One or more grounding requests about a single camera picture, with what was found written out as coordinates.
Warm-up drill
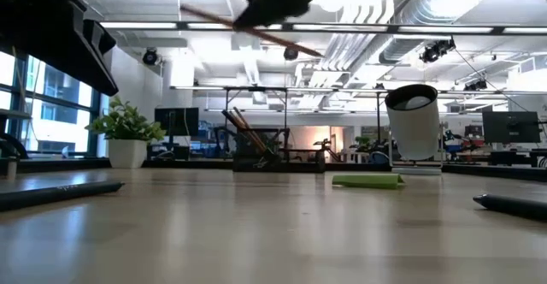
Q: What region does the natural wood pencil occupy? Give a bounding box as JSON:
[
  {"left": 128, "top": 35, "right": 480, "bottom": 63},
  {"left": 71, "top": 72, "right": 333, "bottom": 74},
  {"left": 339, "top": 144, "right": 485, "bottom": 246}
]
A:
[{"left": 179, "top": 3, "right": 325, "bottom": 58}]

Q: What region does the orange pencil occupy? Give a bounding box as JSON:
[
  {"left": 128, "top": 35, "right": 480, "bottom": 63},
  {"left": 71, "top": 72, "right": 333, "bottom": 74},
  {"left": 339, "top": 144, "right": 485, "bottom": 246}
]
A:
[
  {"left": 232, "top": 106, "right": 269, "bottom": 157},
  {"left": 221, "top": 109, "right": 261, "bottom": 157}
]

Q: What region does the green sticky note pad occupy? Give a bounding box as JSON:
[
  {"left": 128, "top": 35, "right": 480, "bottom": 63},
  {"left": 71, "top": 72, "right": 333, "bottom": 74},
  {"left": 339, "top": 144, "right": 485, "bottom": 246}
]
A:
[{"left": 331, "top": 172, "right": 406, "bottom": 191}]

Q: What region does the black pen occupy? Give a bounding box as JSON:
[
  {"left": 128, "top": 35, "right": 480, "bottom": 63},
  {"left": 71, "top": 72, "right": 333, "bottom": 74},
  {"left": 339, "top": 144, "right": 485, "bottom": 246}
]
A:
[
  {"left": 472, "top": 192, "right": 547, "bottom": 223},
  {"left": 0, "top": 180, "right": 126, "bottom": 213}
]

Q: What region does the black mesh desk organizer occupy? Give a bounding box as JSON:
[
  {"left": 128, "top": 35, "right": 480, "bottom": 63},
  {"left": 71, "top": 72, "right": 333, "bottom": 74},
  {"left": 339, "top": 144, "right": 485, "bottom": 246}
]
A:
[{"left": 232, "top": 127, "right": 326, "bottom": 174}]

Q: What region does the black mesh pencil holder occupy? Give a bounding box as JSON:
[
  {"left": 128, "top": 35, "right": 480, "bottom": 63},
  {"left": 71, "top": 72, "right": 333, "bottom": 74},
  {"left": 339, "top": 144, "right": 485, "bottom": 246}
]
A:
[{"left": 224, "top": 86, "right": 288, "bottom": 161}]

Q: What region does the overhead light bar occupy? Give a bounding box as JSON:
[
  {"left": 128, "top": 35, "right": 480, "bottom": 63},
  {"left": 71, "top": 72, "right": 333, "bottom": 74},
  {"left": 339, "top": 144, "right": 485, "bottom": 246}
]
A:
[{"left": 98, "top": 20, "right": 547, "bottom": 36}]

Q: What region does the black monitor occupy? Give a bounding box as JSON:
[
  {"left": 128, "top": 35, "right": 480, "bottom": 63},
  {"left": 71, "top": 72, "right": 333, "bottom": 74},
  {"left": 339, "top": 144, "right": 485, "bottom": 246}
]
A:
[
  {"left": 154, "top": 106, "right": 200, "bottom": 138},
  {"left": 481, "top": 110, "right": 542, "bottom": 145}
]

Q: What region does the green plant in white pot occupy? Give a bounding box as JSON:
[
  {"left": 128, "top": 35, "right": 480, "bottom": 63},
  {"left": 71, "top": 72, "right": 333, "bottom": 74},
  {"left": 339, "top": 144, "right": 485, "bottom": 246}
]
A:
[{"left": 85, "top": 94, "right": 168, "bottom": 169}]

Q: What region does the white cup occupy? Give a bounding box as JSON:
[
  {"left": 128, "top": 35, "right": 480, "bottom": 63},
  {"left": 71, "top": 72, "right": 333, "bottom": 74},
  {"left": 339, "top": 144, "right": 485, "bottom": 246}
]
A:
[{"left": 383, "top": 83, "right": 444, "bottom": 176}]

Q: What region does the black aluminium table frame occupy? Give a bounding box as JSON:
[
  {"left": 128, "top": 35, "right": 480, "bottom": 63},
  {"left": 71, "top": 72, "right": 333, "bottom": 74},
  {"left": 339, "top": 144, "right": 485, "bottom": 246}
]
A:
[{"left": 0, "top": 155, "right": 547, "bottom": 182}]

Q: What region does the silver ventilation duct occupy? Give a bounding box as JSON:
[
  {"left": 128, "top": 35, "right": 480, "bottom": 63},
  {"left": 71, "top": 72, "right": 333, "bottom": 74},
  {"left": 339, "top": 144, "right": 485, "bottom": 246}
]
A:
[{"left": 378, "top": 0, "right": 471, "bottom": 65}]

